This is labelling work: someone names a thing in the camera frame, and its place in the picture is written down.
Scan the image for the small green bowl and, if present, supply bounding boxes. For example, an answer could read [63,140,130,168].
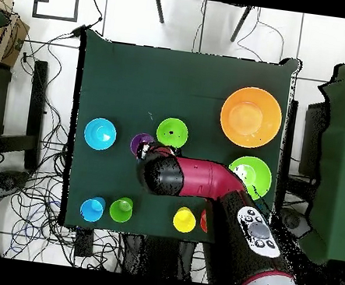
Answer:
[154,115,191,150]

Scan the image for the purple cup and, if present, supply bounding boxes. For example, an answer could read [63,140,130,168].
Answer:
[128,131,157,160]

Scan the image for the dark green tablecloth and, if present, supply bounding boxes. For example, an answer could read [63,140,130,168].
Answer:
[55,28,304,255]

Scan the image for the small cyan bowl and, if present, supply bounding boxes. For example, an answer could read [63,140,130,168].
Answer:
[82,115,120,153]

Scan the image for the yellow cup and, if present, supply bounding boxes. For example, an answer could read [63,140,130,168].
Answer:
[171,205,199,235]

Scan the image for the green cup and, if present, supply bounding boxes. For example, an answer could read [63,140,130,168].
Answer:
[107,194,136,225]

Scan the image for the red-orange cup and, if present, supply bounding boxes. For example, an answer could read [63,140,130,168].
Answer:
[198,208,212,234]

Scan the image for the large orange bowl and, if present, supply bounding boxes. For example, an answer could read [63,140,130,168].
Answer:
[217,83,286,153]

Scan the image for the blue cup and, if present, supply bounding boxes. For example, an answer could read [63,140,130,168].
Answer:
[77,194,107,224]

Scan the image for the large green bowl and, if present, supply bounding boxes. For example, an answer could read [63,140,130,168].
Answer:
[224,153,276,203]

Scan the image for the black power strip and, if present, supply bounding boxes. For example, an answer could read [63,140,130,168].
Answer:
[73,227,97,259]

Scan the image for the black stand leg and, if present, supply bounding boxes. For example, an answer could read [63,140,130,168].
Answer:
[229,4,254,45]
[150,0,167,24]

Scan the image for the black power adapter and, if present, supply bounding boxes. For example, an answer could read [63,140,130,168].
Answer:
[70,23,87,40]

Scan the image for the grey floor base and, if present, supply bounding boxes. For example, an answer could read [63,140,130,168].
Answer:
[275,206,315,245]

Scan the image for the grey base with black knob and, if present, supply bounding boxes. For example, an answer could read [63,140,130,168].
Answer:
[0,168,31,196]

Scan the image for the cardboard box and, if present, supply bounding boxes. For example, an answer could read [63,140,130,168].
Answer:
[0,0,34,70]

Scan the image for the tangled black floor cables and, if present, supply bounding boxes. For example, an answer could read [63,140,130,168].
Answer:
[0,25,149,273]

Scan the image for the black square floor frame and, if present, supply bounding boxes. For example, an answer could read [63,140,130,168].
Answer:
[30,0,80,23]

